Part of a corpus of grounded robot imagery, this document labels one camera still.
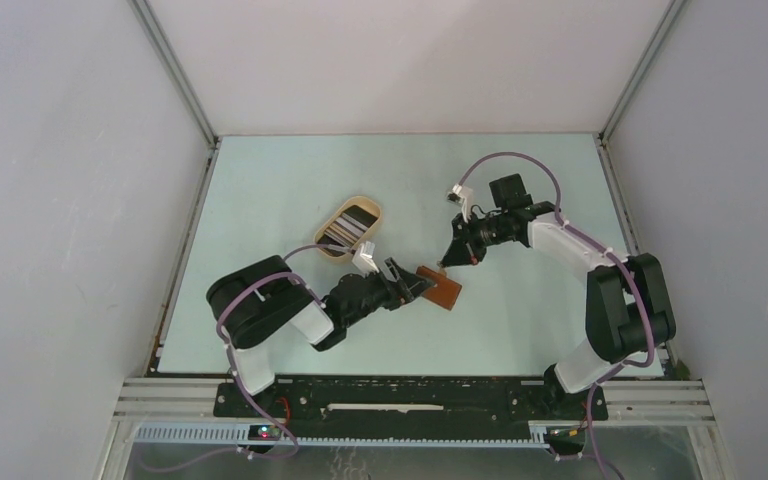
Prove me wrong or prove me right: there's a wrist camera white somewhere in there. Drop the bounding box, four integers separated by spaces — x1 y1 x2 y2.
351 241 380 275
446 184 474 222

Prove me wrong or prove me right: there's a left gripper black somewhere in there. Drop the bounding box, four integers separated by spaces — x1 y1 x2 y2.
343 257 433 328

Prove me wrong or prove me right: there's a brown leather card holder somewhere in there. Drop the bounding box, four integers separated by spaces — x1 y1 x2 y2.
416 266 462 311

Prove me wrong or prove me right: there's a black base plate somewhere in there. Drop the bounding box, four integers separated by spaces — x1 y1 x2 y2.
213 375 609 441

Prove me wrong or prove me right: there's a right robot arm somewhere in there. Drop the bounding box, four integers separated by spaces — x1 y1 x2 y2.
440 174 676 418

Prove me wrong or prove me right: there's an aluminium frame rail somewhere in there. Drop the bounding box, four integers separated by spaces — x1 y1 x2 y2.
114 376 714 448

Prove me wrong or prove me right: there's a small circuit board led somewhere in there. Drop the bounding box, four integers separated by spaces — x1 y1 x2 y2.
248 425 283 441

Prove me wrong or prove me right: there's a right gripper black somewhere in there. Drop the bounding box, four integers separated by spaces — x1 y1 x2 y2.
441 209 508 268

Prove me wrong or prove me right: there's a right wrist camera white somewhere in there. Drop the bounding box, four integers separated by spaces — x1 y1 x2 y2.
446 184 474 222

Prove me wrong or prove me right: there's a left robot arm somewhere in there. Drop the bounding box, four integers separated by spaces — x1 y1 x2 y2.
206 255 435 417

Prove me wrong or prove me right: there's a beige oval tray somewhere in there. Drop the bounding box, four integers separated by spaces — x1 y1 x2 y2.
313 196 383 263

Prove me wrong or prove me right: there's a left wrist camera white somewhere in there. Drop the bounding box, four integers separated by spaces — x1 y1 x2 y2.
351 241 380 275

